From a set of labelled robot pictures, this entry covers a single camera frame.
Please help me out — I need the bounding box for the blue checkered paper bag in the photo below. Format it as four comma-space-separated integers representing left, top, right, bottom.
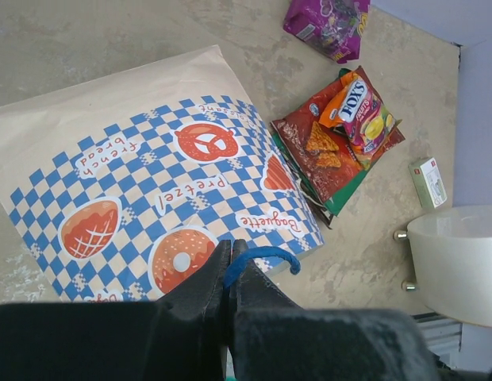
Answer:
0, 45, 324, 302

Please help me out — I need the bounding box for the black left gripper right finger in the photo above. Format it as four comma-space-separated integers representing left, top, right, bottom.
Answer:
229, 240, 440, 380

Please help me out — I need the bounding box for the brown sea salt chips bag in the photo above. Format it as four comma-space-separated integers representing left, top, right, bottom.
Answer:
271, 131, 334, 229

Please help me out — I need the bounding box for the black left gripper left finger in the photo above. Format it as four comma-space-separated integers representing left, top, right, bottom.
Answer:
0, 241, 231, 380

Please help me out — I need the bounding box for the purple candy snack bag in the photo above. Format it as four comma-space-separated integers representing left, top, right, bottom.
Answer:
283, 0, 371, 64

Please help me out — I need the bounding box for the green snack box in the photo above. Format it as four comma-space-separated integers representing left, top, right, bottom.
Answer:
269, 67, 374, 217

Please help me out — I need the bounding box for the cream cylindrical appliance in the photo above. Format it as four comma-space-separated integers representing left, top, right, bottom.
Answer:
394, 205, 492, 328

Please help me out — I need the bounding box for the colourful Fox's candy bag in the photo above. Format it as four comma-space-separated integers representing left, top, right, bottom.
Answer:
319, 67, 400, 170

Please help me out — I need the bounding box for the small green white box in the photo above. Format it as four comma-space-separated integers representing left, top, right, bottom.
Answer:
408, 157, 448, 210

